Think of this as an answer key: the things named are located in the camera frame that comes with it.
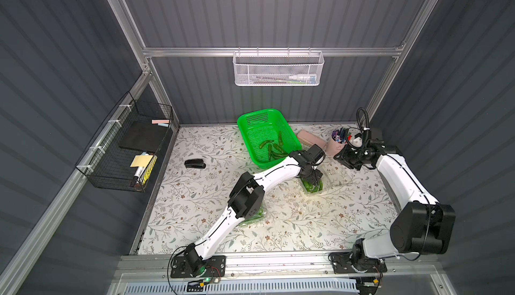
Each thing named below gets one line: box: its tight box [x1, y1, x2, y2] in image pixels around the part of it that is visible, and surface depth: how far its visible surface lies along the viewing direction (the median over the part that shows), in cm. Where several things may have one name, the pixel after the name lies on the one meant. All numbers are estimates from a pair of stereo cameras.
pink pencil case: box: [297, 129, 328, 151], surface depth 114 cm
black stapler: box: [184, 158, 206, 169], surface depth 104 cm
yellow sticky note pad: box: [130, 154, 154, 167], surface depth 73 cm
